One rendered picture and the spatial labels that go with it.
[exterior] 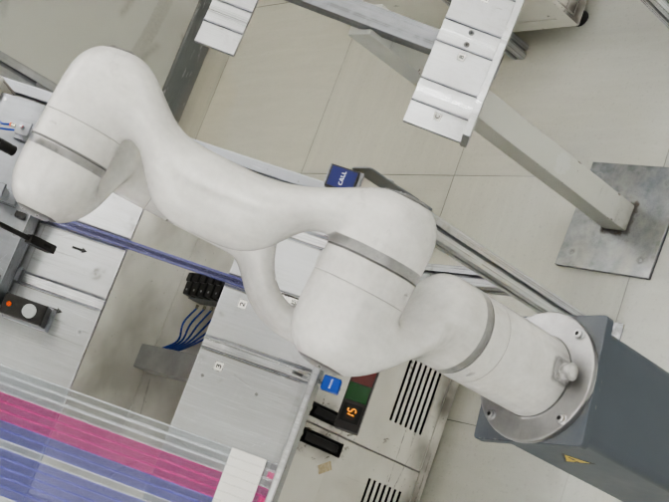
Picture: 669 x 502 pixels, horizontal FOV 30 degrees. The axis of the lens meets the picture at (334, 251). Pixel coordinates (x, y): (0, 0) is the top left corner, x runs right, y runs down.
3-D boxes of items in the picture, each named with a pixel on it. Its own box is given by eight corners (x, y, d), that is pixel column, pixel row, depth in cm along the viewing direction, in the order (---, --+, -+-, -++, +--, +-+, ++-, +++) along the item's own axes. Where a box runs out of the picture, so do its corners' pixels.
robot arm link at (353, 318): (509, 300, 158) (385, 222, 143) (443, 431, 156) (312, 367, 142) (447, 277, 167) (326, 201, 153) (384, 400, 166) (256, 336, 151)
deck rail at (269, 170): (382, 210, 216) (382, 200, 210) (378, 221, 215) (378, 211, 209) (9, 88, 225) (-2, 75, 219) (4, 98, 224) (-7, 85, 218)
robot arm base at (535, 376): (609, 313, 170) (531, 259, 158) (581, 448, 164) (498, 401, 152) (500, 315, 183) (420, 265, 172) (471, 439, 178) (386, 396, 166)
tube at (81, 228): (317, 305, 207) (317, 304, 206) (314, 313, 207) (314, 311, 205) (39, 210, 213) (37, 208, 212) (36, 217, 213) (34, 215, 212)
